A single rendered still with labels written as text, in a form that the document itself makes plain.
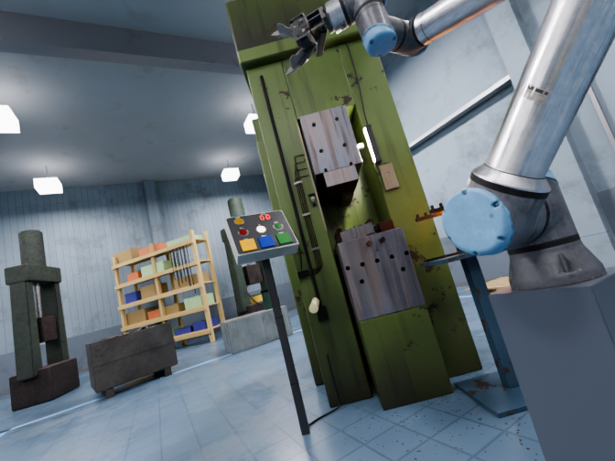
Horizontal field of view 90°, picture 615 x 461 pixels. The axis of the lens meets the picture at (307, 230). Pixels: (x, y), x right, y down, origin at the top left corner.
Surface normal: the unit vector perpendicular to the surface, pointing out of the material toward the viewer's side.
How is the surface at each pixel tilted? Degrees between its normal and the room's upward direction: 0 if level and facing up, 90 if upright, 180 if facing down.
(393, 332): 90
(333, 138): 90
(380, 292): 90
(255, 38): 90
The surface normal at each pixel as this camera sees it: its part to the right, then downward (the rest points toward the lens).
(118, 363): 0.60, -0.29
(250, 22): -0.05, -0.15
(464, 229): -0.86, 0.21
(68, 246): 0.43, -0.26
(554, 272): -0.61, -0.32
